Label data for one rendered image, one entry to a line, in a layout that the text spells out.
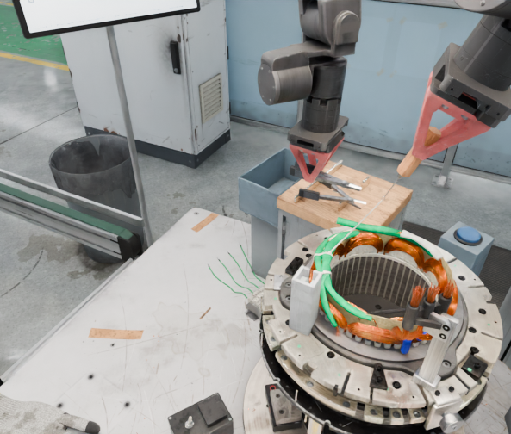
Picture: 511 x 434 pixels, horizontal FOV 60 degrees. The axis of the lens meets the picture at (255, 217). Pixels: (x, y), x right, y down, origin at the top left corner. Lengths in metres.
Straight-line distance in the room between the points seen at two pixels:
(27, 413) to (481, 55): 0.88
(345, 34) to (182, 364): 0.68
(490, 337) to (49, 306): 1.95
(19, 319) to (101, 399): 1.38
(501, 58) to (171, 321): 0.81
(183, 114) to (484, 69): 2.54
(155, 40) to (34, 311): 1.61
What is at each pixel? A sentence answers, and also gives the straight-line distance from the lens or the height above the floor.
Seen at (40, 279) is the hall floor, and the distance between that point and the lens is 2.44.
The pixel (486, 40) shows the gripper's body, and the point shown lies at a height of 1.45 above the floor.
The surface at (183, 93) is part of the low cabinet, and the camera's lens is 2.83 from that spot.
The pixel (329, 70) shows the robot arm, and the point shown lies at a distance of 0.66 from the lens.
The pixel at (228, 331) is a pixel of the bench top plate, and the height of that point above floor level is 0.78.
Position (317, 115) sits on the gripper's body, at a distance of 0.69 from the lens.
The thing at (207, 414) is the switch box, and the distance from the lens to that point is 0.83.
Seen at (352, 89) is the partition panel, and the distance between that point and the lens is 2.99.
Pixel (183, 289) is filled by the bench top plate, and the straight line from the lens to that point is 1.09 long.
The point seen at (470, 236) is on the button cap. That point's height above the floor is 1.04.
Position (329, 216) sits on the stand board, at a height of 1.06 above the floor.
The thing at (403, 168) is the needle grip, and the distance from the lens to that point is 0.52.
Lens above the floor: 1.56
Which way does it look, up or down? 37 degrees down
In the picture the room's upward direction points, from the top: straight up
